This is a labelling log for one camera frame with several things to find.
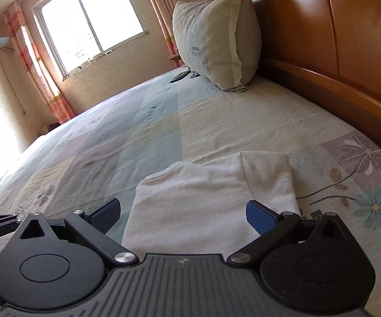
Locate black remote control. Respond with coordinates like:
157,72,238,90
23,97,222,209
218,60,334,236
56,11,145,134
170,69,192,84

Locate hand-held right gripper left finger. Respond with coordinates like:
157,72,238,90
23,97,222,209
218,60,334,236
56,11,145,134
19,197,140,266

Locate white printed sweatshirt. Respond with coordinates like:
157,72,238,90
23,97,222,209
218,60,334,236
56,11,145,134
122,151,302,259

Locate wooden headboard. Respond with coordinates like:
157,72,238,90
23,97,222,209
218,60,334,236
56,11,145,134
204,0,381,168

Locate pastel patchwork bed sheet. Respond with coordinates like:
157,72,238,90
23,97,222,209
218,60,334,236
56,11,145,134
0,68,381,317

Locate large floral printed pillow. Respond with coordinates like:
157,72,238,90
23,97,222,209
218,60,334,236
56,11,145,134
172,0,264,93

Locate window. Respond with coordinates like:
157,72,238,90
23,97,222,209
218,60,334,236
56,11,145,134
31,0,152,77

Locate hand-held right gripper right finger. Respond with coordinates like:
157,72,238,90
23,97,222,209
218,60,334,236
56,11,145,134
227,200,349,266

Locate orange patterned curtain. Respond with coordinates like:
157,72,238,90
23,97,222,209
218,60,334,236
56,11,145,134
2,2,76,126
139,0,186,71

